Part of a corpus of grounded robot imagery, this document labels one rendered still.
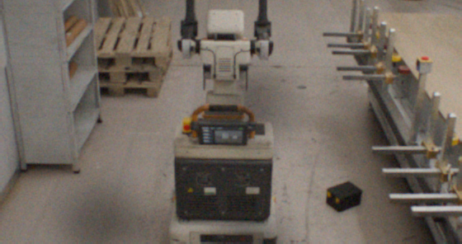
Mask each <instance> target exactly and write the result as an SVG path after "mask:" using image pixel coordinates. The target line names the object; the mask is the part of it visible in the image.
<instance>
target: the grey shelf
mask: <svg viewBox="0 0 462 244"><path fill-rule="evenodd" d="M90 3H91V4H90ZM87 4H88V9H87ZM92 9H93V5H92V0H0V18H1V23H2V32H3V42H4V45H5V51H6V56H7V66H6V68H7V81H8V86H9V91H10V97H11V101H12V110H13V119H14V124H15V129H16V138H17V143H18V147H19V153H20V157H21V166H22V169H21V170H22V172H27V171H28V170H29V169H28V167H26V163H62V164H73V170H74V174H79V172H80V168H79V164H78V156H79V154H80V153H81V150H82V147H83V143H84V142H85V141H86V140H87V138H88V136H89V134H90V133H91V129H92V127H93V125H94V124H95V122H96V120H97V117H98V121H97V123H98V124H101V122H102V118H101V107H100V100H101V98H100V89H99V82H98V72H97V56H96V47H95V46H96V39H95V30H94V21H93V14H92ZM88 11H89V17H88ZM70 16H75V17H76V18H77V19H78V21H79V20H81V19H83V20H86V21H87V26H86V27H85V28H84V29H83V31H82V32H80V33H79V35H78V36H77V37H76V38H75V40H74V41H73V42H72V43H71V44H70V45H69V46H68V47H67V49H66V42H65V35H64V21H66V20H67V19H68V18H69V17H70ZM56 17H57V20H56ZM89 19H90V23H89ZM56 22H57V26H56ZM57 27H58V33H57ZM60 31H61V32H60ZM89 31H90V33H89ZM58 35H59V39H58ZM61 36H62V38H61ZM90 36H91V42H90ZM61 43H62V44H61ZM93 43H94V44H93ZM91 44H92V49H91ZM61 45H62V46H61ZM93 45H94V46H93ZM59 48H60V50H59ZM61 48H62V49H61ZM62 51H63V52H62ZM92 61H93V65H92ZM94 61H95V62H94ZM71 62H75V63H76V64H77V66H78V68H77V70H76V71H75V72H74V75H73V77H72V79H71V80H70V81H69V75H68V65H69V63H71ZM60 64H61V65H60ZM94 66H95V67H94ZM61 67H62V73H63V78H62V73H61ZM95 74H96V75H95ZM93 77H94V82H93ZM63 80H64V84H63ZM65 84H66V85H65ZM94 84H95V90H94ZM95 93H96V98H95ZM97 94H98V95H97ZM97 98H98V99H97ZM96 101H97V106H96ZM98 102H99V103H98ZM22 160H23V161H22ZM72 161H73V162H72ZM75 164H76V165H75ZM23 165H24V166H23Z"/></svg>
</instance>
